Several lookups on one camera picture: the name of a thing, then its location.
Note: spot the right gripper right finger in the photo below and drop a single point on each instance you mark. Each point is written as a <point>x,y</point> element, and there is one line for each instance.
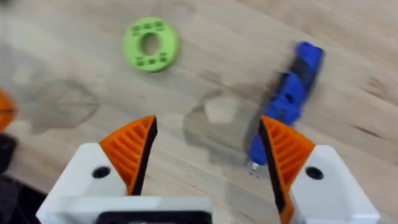
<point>298,174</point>

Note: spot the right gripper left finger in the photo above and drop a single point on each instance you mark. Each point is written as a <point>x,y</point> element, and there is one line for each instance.
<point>124,155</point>

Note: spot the blue electric screwdriver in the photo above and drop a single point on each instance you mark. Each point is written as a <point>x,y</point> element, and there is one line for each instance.
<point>289,96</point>

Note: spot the green disc with holes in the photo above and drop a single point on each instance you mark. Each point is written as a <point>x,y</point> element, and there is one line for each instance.
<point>132,46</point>

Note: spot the orange ribbed wedge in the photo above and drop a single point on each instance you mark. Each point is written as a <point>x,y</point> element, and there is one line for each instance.
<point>6,109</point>

